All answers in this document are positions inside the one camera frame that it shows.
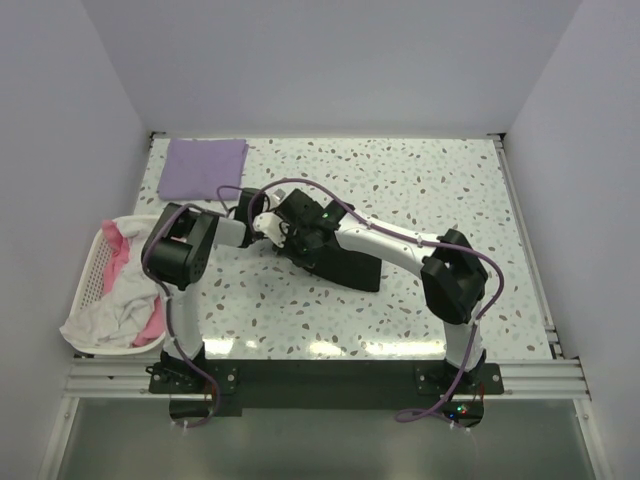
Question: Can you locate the black t shirt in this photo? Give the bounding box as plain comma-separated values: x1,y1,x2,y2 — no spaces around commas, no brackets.
305,240,382,293

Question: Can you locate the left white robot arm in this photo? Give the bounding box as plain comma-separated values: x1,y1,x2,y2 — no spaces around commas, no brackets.
140,188,270,392

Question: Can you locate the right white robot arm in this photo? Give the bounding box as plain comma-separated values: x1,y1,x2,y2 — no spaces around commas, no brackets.
254,189,488,393

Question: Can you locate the folded purple t shirt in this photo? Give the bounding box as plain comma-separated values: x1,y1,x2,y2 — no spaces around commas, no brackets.
158,139,249,201

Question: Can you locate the pink t shirt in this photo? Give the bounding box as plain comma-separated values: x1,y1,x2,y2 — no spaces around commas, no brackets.
101,216,164,348

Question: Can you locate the white t shirt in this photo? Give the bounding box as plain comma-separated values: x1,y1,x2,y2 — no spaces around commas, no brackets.
58,214,166,351

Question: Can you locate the white laundry basket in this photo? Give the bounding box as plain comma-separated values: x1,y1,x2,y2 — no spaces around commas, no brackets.
68,216,169,357

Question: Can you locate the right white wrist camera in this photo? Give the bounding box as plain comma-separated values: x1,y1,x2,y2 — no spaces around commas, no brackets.
253,212,287,248

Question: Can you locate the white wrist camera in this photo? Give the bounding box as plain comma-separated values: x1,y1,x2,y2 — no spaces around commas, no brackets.
269,189,287,204
253,212,287,248

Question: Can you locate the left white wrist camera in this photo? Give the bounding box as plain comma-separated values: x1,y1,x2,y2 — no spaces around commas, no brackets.
269,189,287,204

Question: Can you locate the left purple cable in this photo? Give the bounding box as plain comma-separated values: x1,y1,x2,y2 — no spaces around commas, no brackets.
141,184,271,429

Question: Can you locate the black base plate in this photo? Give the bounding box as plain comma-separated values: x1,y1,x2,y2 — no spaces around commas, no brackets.
146,355,505,426

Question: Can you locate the aluminium frame rail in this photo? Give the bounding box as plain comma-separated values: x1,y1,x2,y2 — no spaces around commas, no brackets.
63,357,591,400

